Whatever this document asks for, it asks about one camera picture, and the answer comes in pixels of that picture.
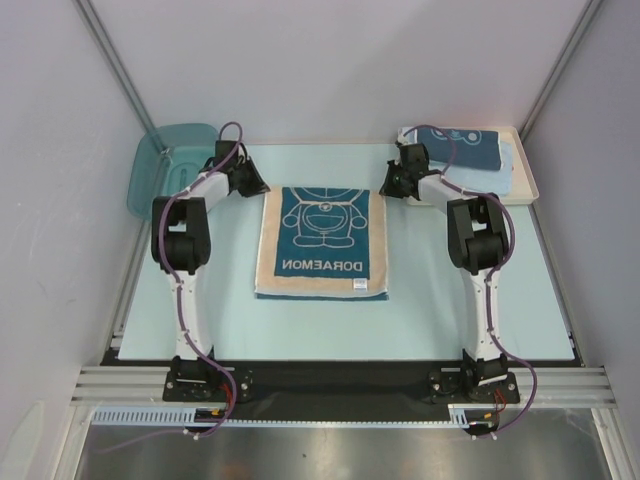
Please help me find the teal plastic bin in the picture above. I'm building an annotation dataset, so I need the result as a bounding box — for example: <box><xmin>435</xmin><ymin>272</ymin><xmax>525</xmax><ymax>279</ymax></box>
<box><xmin>126</xmin><ymin>123</ymin><xmax>219</xmax><ymax>221</ymax></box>

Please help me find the dark blue cream-edged towel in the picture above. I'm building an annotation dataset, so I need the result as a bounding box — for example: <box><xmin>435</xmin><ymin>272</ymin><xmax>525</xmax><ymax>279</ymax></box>
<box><xmin>408</xmin><ymin>127</ymin><xmax>502</xmax><ymax>172</ymax></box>

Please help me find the white slotted cable duct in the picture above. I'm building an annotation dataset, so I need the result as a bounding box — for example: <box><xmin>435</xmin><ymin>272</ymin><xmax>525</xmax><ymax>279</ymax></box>
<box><xmin>92</xmin><ymin>403</ymin><xmax>513</xmax><ymax>429</ymax></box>

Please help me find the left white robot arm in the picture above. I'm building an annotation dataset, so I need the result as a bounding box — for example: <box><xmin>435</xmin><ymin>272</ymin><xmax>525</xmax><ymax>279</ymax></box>
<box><xmin>151</xmin><ymin>140</ymin><xmax>269</xmax><ymax>402</ymax></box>

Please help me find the light blue towel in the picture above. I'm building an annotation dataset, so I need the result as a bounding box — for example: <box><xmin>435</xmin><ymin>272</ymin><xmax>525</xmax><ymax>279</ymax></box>
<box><xmin>398</xmin><ymin>127</ymin><xmax>513</xmax><ymax>196</ymax></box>

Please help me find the right corner aluminium post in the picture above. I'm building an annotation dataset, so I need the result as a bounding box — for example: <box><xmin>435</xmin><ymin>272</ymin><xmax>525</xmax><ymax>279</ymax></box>
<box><xmin>519</xmin><ymin>0</ymin><xmax>607</xmax><ymax>142</ymax></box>

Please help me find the teal cream cartoon towel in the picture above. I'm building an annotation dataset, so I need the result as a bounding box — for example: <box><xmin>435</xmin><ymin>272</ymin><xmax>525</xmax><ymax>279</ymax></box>
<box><xmin>255</xmin><ymin>187</ymin><xmax>389</xmax><ymax>301</ymax></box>

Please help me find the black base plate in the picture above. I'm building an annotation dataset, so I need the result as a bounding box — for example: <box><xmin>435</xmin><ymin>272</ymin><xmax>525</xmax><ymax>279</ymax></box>
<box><xmin>99</xmin><ymin>349</ymin><xmax>586</xmax><ymax>424</ymax></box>

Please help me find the cream plastic tray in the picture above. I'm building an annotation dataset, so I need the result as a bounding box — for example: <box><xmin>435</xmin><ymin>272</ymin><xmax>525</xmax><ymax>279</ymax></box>
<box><xmin>397</xmin><ymin>124</ymin><xmax>540</xmax><ymax>207</ymax></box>

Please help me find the left corner aluminium post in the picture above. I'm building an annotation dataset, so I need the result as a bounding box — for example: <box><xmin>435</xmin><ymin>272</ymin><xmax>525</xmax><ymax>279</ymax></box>
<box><xmin>73</xmin><ymin>0</ymin><xmax>155</xmax><ymax>132</ymax></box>

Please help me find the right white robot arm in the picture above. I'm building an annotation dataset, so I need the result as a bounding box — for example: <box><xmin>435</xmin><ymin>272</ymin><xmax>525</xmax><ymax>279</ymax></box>
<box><xmin>380</xmin><ymin>143</ymin><xmax>513</xmax><ymax>403</ymax></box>

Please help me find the aluminium frame rail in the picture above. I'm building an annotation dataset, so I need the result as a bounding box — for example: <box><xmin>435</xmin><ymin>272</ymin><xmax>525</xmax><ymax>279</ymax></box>
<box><xmin>71</xmin><ymin>366</ymin><xmax>616</xmax><ymax>408</ymax></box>

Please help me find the corner aluminium post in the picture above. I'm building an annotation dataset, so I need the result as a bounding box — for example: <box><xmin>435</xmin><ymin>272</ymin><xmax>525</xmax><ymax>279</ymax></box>
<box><xmin>519</xmin><ymin>0</ymin><xmax>607</xmax><ymax>142</ymax></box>
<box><xmin>73</xmin><ymin>0</ymin><xmax>155</xmax><ymax>132</ymax></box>

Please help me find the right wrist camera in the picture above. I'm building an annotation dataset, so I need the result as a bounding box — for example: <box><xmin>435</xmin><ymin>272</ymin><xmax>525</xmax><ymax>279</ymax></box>
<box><xmin>395</xmin><ymin>130</ymin><xmax>417</xmax><ymax>148</ymax></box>

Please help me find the white barcode label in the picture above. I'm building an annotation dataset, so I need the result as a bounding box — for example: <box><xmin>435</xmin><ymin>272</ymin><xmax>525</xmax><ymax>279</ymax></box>
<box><xmin>353</xmin><ymin>278</ymin><xmax>368</xmax><ymax>291</ymax></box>

